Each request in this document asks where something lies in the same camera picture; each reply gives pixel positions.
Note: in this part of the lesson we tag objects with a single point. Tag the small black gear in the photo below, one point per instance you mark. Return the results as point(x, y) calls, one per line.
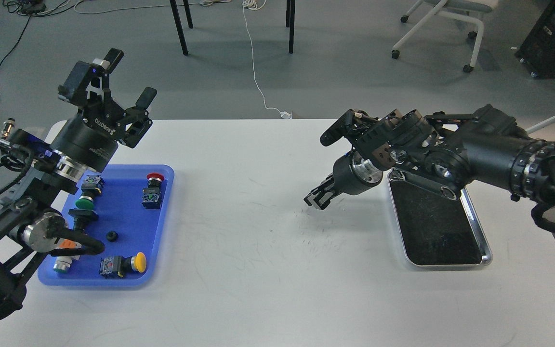
point(112, 236)

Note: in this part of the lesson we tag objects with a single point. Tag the orange grey push button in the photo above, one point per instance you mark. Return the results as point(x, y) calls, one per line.
point(63, 263)

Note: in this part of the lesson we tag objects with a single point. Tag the black push button part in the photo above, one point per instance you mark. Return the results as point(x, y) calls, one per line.
point(82, 218)

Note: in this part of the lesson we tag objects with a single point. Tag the red push button switch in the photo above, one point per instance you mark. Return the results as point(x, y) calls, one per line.
point(151, 194)

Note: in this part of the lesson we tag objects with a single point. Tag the silver metal tray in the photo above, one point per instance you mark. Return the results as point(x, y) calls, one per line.
point(437, 233)

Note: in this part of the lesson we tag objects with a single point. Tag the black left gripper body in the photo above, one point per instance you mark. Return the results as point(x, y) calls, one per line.
point(84, 145)

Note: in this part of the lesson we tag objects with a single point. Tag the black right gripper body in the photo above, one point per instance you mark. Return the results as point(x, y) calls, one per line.
point(354, 175)

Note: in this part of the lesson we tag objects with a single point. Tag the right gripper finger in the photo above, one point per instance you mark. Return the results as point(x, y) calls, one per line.
point(324, 196)
point(328, 183)

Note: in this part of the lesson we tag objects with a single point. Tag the yellow push button switch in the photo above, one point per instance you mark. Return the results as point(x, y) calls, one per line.
point(119, 266)

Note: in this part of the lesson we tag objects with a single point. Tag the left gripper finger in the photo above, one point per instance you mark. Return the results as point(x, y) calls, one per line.
point(87, 88)
point(135, 121)

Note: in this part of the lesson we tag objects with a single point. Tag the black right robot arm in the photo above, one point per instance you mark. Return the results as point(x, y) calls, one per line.
point(441, 153)

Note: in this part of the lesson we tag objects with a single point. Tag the blue plastic tray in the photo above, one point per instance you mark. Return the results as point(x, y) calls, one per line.
point(120, 209)

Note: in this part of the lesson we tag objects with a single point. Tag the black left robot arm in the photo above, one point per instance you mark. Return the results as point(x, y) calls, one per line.
point(33, 173)

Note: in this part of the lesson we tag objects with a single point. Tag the green push button switch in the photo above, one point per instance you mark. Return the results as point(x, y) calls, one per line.
point(91, 188)

